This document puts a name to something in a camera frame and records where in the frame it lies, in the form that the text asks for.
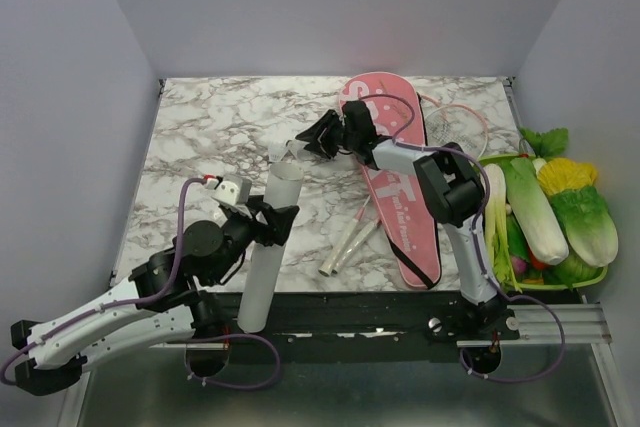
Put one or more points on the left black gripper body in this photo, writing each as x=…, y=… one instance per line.
x=240, y=232

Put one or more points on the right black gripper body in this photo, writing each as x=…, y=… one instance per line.
x=344, y=141

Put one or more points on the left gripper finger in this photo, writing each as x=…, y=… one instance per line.
x=278, y=225
x=252, y=207

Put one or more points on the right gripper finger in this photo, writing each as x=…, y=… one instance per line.
x=329, y=125
x=324, y=148

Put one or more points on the white shuttlecock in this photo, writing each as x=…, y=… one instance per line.
x=276, y=151
x=297, y=149

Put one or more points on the white shuttlecock tube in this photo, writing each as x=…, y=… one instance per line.
x=282, y=191

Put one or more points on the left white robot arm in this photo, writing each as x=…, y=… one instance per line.
x=166, y=299

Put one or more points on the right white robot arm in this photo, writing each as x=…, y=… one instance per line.
x=455, y=190

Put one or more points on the pink badminton racket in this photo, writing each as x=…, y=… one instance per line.
x=346, y=241

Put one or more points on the pink racket bag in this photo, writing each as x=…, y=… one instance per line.
x=411, y=231

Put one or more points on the green vegetable basket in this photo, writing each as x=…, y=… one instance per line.
x=531, y=274

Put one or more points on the white green leek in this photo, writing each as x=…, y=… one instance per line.
x=495, y=228

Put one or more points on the green leafy vegetable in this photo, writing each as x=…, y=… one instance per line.
x=547, y=144

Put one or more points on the white green bok choy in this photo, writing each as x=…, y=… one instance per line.
x=533, y=212

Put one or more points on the yellow green napa cabbage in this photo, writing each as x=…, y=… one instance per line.
x=581, y=210

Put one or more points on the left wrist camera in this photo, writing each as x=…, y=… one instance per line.
x=232, y=191

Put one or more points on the black mounting base plate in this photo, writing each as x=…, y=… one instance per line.
x=336, y=328

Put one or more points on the aluminium rail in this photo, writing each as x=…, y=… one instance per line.
x=526, y=325

